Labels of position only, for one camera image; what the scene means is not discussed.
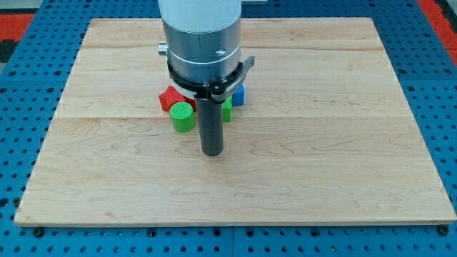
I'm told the blue cube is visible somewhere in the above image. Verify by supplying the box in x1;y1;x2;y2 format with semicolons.
231;85;245;106

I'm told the red star block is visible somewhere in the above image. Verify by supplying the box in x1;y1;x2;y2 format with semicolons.
159;85;197;112

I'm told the green cylinder block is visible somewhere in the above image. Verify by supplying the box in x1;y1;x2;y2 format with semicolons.
169;101;195;133

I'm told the light wooden board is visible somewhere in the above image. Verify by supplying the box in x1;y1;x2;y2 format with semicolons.
14;18;456;227

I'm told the black clamp ring with lever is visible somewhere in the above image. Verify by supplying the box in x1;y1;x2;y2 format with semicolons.
166;55;256;105

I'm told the green block behind rod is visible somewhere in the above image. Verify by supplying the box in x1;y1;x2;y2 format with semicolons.
222;96;233;122

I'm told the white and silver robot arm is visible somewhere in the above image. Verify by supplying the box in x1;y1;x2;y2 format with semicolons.
158;0;241;89

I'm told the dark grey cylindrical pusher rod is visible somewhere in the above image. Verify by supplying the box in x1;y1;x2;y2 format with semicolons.
196;99;224;156

